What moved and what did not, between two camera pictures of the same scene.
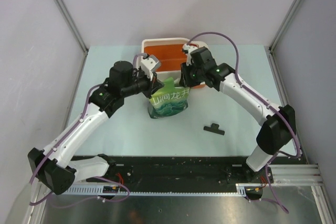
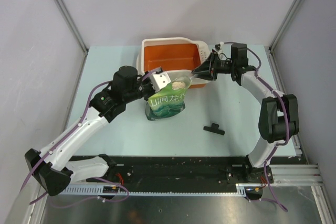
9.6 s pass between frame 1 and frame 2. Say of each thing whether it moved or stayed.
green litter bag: stayed
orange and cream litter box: stayed
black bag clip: stayed
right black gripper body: moved
